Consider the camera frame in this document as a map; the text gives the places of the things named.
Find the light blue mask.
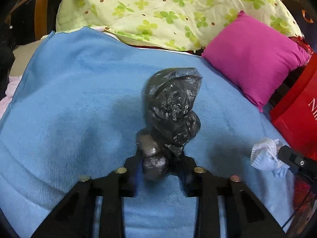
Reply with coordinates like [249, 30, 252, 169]
[250, 138, 290, 178]

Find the black plastic bag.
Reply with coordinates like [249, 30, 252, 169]
[136, 68, 202, 182]

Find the red paper shopping bag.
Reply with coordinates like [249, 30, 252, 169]
[269, 53, 317, 160]

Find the light blue bed blanket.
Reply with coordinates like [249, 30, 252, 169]
[1, 28, 294, 237]

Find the magenta pillow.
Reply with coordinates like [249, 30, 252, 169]
[202, 11, 311, 111]

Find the green clover pattern quilt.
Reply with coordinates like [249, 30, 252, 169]
[56, 0, 301, 51]

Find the wooden nightstand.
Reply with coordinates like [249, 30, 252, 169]
[5, 0, 61, 45]

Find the black cable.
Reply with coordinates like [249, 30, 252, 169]
[280, 190, 317, 228]

